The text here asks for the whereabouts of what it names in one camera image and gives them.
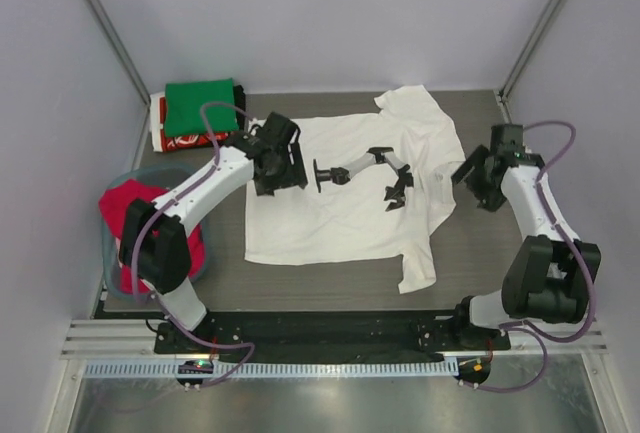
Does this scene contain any left aluminium corner post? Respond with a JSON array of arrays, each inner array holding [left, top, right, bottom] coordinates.
[[84, 0, 150, 105]]

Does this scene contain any grey laundry basket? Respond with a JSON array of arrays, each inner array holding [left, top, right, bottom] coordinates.
[[101, 163, 195, 300]]

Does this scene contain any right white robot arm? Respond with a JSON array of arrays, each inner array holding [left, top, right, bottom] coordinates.
[[450, 123, 601, 349]]

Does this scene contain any folded white t-shirt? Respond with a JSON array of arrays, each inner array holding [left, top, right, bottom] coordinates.
[[149, 92, 165, 153]]

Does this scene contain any folded red printed t-shirt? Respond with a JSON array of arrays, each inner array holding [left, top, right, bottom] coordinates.
[[161, 97, 212, 153]]

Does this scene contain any pink t-shirt in basket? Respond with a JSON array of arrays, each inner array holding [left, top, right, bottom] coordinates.
[[98, 178, 209, 299]]

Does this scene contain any aluminium frame rail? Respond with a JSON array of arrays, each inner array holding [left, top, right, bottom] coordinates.
[[59, 317, 609, 360]]

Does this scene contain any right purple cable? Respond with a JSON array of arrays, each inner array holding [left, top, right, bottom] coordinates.
[[459, 120, 601, 393]]

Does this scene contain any white printed t-shirt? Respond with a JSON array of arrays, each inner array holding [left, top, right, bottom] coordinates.
[[244, 86, 465, 294]]

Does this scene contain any slotted grey cable duct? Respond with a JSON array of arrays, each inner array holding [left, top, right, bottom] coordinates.
[[84, 357, 458, 380]]

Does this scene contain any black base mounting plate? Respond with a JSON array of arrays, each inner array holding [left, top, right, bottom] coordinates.
[[154, 310, 511, 365]]

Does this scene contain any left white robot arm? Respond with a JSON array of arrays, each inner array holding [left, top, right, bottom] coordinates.
[[119, 112, 308, 352]]

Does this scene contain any right aluminium corner post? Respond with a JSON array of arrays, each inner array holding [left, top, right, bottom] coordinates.
[[496, 0, 567, 106]]

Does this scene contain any aluminium corner post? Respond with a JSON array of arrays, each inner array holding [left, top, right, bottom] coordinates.
[[496, 0, 567, 106], [84, 0, 150, 105]]

